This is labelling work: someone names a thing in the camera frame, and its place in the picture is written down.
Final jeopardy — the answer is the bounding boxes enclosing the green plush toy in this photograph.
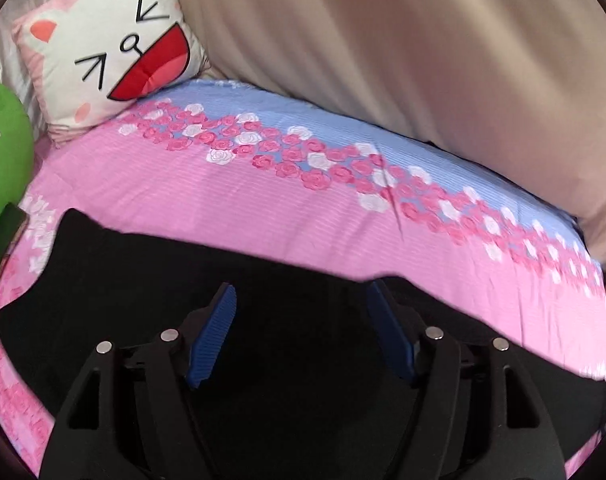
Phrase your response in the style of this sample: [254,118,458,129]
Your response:
[0,71,34,241]

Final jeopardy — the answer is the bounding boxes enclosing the beige draped cloth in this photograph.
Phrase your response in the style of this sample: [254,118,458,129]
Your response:
[168,0,606,273]

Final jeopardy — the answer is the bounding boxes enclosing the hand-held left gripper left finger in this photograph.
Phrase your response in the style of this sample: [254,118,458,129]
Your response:
[40,282,237,480]

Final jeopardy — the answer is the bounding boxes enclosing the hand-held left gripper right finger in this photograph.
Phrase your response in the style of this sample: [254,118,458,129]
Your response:
[367,280,566,480]

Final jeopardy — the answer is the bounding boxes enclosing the white cat face pillow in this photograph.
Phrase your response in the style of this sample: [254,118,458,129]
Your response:
[12,0,211,148]

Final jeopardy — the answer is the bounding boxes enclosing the dark flat object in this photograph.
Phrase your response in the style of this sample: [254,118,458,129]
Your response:
[0,204,28,306]

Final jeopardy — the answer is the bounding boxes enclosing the pink blue floral bed sheet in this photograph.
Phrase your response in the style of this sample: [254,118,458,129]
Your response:
[0,79,606,480]

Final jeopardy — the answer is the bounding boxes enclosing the black pants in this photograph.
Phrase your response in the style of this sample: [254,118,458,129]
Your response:
[0,208,606,480]

